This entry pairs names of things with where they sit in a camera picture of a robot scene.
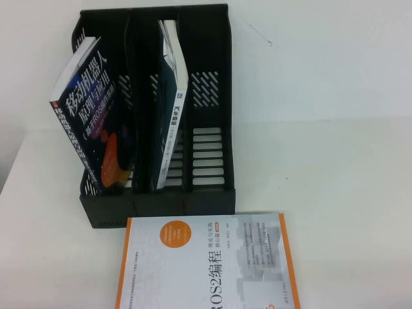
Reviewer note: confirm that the dark blue robot book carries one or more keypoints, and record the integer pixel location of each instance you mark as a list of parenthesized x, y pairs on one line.
[(87, 106)]

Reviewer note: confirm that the black plastic book stand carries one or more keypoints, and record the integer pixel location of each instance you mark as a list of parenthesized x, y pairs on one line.
[(209, 206)]

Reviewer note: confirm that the white-spine car book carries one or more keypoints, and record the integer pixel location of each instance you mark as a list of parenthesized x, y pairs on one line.
[(175, 128)]

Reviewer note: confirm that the white orange ROS2 book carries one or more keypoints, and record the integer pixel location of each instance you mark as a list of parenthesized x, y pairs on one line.
[(193, 273)]

